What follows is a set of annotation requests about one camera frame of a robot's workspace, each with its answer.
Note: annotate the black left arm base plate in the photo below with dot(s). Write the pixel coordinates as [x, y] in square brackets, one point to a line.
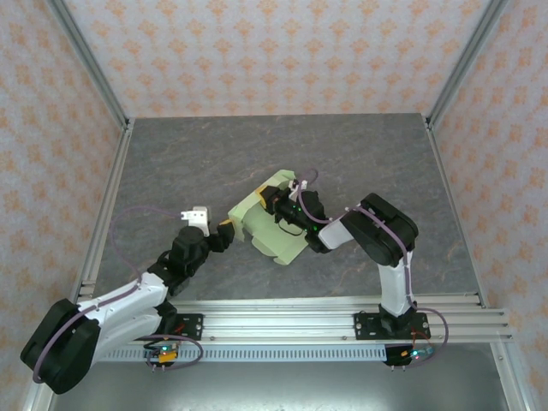
[192, 322]

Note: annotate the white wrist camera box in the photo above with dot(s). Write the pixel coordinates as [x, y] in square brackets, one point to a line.
[295, 185]
[199, 218]

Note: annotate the aluminium base beam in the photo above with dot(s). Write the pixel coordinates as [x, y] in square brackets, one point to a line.
[278, 325]

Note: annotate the aluminium frame leg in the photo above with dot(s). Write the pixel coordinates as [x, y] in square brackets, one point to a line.
[511, 385]
[32, 400]

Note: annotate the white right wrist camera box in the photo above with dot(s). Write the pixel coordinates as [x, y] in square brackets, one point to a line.
[295, 185]

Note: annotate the light green paper box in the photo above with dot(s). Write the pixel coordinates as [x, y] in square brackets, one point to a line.
[263, 233]

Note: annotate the aluminium table side rail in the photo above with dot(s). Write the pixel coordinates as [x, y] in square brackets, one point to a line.
[104, 214]
[455, 214]

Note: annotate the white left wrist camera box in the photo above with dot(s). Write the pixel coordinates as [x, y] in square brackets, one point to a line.
[199, 218]

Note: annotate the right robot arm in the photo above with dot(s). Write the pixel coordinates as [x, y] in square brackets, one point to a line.
[385, 240]

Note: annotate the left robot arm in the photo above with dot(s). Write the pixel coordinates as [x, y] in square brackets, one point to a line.
[124, 299]

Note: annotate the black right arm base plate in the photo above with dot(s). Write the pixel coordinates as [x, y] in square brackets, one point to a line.
[364, 325]

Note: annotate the aluminium frame post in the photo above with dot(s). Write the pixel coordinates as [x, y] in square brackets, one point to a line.
[92, 64]
[463, 64]

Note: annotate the grey metal sheet panel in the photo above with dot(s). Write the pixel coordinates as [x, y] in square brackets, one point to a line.
[278, 389]

